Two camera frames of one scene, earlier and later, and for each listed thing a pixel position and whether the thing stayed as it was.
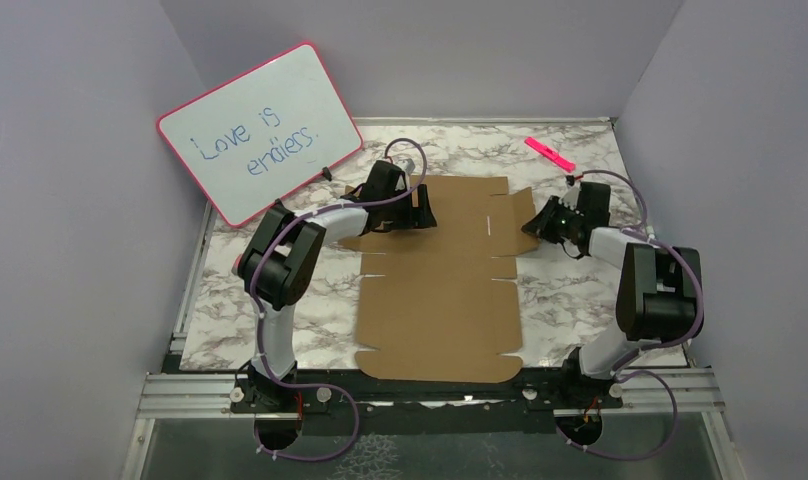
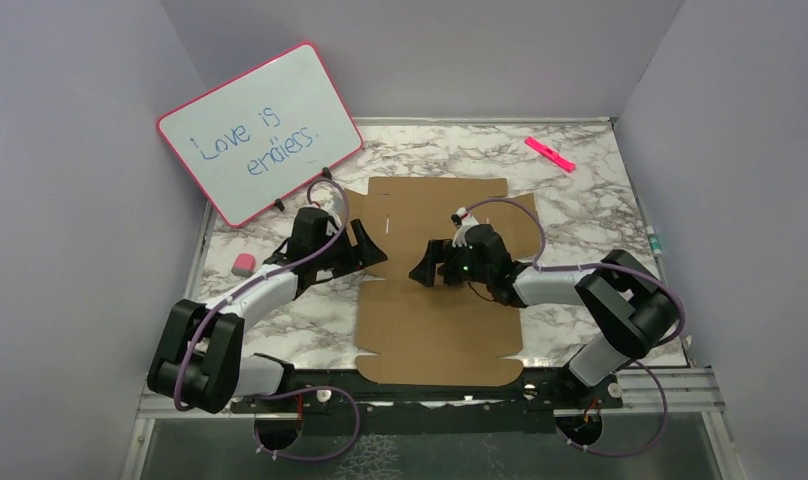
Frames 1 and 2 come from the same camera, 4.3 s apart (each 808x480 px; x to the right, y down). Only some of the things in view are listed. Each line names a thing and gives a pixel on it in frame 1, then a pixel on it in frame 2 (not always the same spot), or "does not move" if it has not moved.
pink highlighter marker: (550, 155) does not move
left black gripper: (415, 217) -> (366, 252)
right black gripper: (540, 224) -> (424, 272)
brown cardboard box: (442, 303) does not move
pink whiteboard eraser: (236, 264) does not move
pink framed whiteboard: (264, 134) does not move
